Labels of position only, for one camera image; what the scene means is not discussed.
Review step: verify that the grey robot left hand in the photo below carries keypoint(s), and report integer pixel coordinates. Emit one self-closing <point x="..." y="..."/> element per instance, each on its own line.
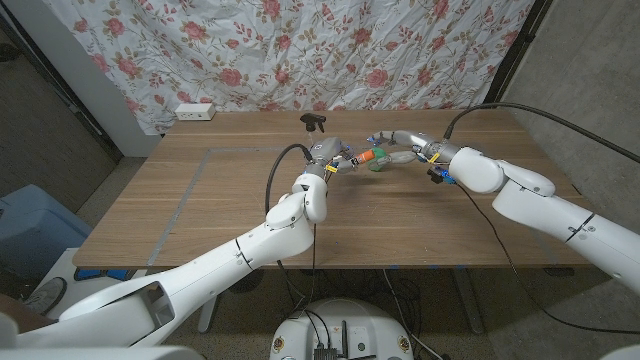
<point x="327" y="152"/>

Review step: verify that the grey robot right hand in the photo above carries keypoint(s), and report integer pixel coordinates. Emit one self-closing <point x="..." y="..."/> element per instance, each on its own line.
<point x="425" y="142"/>

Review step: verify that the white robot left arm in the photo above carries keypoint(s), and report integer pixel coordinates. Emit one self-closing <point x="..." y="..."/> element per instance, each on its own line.
<point x="200" y="280"/>

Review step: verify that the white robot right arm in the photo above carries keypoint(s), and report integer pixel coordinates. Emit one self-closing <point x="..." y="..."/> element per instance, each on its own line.
<point x="550" y="215"/>

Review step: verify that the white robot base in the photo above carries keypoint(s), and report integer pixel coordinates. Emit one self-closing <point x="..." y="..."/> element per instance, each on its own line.
<point x="340" y="325"/>

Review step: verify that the green ball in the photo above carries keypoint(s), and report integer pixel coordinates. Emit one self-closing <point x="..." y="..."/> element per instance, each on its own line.
<point x="375" y="167"/>

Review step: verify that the clear spray bottle black head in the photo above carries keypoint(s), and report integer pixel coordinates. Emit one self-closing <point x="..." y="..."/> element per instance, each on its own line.
<point x="313" y="120"/>

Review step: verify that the floral backdrop cloth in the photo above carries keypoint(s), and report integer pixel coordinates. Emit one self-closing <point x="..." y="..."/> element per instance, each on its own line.
<point x="300" y="50"/>

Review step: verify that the black backdrop stand pole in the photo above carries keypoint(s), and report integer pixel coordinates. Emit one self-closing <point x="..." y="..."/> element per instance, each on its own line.
<point x="515" y="50"/>

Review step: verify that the white power strip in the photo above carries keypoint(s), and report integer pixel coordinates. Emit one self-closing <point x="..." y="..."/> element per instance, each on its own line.
<point x="195" y="111"/>

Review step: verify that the grey table leg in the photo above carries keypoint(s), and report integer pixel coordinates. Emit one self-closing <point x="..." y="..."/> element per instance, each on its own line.
<point x="470" y="305"/>

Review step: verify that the white table leg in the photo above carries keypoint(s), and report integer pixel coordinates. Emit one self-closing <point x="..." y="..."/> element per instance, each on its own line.
<point x="206" y="317"/>

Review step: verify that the blue flat floor object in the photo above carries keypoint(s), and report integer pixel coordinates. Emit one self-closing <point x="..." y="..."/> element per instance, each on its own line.
<point x="100" y="274"/>

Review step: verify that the blue plastic bin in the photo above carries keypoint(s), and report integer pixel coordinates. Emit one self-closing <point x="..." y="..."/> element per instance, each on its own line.
<point x="35" y="225"/>

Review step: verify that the grey sneaker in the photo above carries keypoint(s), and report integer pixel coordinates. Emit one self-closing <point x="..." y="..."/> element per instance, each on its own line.
<point x="47" y="295"/>

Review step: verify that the person's leg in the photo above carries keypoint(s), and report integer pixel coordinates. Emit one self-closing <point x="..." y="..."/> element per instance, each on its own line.
<point x="20" y="315"/>

